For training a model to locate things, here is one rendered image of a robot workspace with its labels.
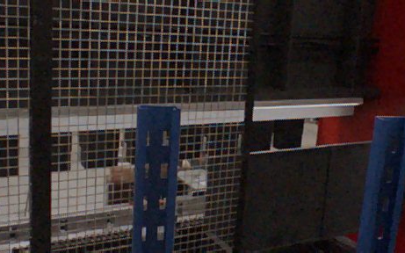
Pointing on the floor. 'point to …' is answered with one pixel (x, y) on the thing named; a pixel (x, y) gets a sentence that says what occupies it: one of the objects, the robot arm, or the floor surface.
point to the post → (40, 124)
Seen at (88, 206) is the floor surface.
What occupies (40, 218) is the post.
